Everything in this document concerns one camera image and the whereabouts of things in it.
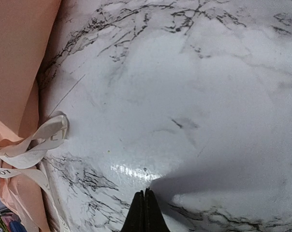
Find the peach wrapping paper sheet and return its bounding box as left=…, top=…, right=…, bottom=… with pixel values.
left=0, top=0, right=60, bottom=232

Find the white ribbon strip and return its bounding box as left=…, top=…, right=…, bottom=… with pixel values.
left=0, top=115, right=68, bottom=232

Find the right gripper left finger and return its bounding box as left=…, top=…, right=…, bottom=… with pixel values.
left=121, top=190, right=145, bottom=232

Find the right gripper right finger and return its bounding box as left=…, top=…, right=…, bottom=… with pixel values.
left=144, top=188, right=169, bottom=232

